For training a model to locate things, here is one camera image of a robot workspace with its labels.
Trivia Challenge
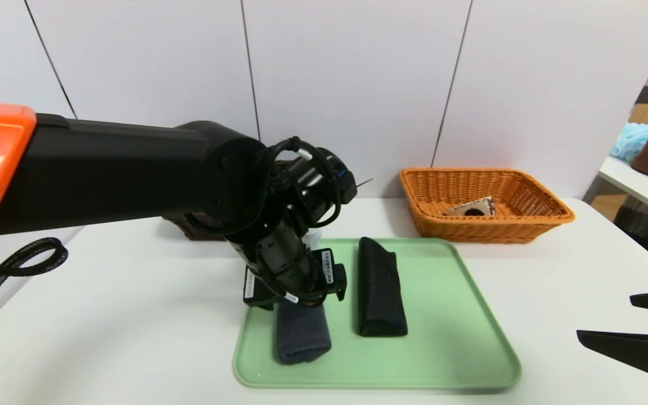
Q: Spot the light blue bag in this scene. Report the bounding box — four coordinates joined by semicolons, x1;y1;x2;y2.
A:
611;123;648;163

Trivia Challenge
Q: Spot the dark brown wicker basket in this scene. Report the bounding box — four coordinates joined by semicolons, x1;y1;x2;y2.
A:
161;213;230;241

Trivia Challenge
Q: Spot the orange wicker basket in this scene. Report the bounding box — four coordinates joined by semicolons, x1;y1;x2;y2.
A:
400;167;576;244

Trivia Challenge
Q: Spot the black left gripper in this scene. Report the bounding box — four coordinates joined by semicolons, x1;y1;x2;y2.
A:
243;218;348;311

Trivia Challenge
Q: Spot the black folded cloth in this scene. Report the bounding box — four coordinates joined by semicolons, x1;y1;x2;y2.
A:
358;237;409;338

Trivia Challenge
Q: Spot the light green plastic tray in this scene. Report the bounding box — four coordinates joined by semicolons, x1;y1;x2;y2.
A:
233;237;522;390

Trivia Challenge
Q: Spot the grey folded towel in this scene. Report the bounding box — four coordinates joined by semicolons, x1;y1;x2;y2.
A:
273;303;332;366

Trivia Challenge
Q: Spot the chocolate cake slice toy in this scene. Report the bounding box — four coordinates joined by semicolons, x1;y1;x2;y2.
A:
444;196;497;217

